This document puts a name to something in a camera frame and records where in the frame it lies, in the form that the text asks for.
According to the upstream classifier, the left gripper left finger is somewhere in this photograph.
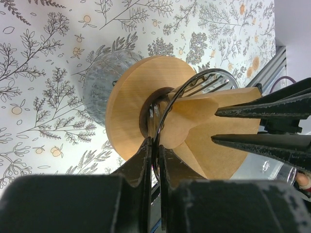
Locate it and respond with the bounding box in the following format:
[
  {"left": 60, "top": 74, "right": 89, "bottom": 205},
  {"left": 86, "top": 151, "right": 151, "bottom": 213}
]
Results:
[{"left": 114, "top": 137, "right": 152, "bottom": 233}]

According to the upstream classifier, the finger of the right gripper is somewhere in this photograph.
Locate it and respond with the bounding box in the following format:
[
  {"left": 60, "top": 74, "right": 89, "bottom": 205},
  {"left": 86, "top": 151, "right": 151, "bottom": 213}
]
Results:
[
  {"left": 211, "top": 134, "right": 311, "bottom": 172},
  {"left": 215, "top": 78, "right": 311, "bottom": 119}
]

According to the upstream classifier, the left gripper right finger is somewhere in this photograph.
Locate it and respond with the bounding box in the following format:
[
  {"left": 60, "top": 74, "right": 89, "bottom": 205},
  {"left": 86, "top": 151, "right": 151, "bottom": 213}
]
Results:
[{"left": 158, "top": 145, "right": 204, "bottom": 231}]

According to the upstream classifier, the grey glass dripper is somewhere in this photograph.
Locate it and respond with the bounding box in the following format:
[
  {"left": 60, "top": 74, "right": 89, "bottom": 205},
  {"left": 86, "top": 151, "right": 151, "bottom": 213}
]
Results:
[{"left": 143, "top": 68, "right": 240, "bottom": 183}]

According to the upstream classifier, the grey glass carafe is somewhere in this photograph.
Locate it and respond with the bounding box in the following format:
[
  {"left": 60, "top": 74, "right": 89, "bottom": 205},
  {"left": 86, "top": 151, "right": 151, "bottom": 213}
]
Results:
[{"left": 82, "top": 50, "right": 143, "bottom": 127}]

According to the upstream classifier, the floral tablecloth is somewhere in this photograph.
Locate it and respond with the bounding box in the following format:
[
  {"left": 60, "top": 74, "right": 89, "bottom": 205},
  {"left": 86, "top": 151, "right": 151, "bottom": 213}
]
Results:
[{"left": 0, "top": 0, "right": 276, "bottom": 191}]

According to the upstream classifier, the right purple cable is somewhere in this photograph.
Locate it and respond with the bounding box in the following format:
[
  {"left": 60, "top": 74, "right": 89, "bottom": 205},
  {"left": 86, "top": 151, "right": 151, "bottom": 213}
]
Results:
[{"left": 272, "top": 76, "right": 296, "bottom": 90}]

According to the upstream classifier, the aluminium frame rail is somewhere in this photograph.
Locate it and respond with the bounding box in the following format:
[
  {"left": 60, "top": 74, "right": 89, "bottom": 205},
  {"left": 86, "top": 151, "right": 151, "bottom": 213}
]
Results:
[{"left": 246, "top": 46, "right": 287, "bottom": 92}]

